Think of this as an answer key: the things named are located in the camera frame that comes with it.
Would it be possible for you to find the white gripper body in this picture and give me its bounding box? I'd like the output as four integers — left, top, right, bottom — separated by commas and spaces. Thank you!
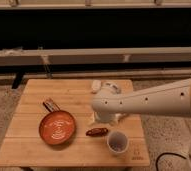
94, 113, 126, 125

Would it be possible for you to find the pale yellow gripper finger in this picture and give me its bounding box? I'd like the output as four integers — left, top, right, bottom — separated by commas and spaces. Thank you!
88, 116, 95, 126

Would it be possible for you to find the dark red pepper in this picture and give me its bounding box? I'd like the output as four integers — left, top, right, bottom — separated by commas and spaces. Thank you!
86, 128, 109, 137

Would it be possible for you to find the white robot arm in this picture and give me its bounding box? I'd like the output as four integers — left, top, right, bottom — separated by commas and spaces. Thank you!
91, 78, 191, 171

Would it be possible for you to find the white cup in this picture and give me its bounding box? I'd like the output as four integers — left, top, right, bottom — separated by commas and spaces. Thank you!
106, 131, 129, 155

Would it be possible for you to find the small white block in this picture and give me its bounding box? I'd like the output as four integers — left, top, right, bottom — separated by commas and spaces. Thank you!
91, 80, 102, 93

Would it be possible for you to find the wooden table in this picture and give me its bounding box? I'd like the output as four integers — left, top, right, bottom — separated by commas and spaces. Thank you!
0, 79, 150, 167

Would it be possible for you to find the orange pan with wooden handle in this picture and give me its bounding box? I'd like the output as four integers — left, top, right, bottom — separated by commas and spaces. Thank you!
39, 98, 76, 145

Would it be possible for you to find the black cable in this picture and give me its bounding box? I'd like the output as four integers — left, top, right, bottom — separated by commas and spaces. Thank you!
155, 152, 191, 171

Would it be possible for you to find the grey horizontal rail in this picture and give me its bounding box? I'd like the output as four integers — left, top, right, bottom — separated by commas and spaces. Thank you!
0, 47, 191, 66

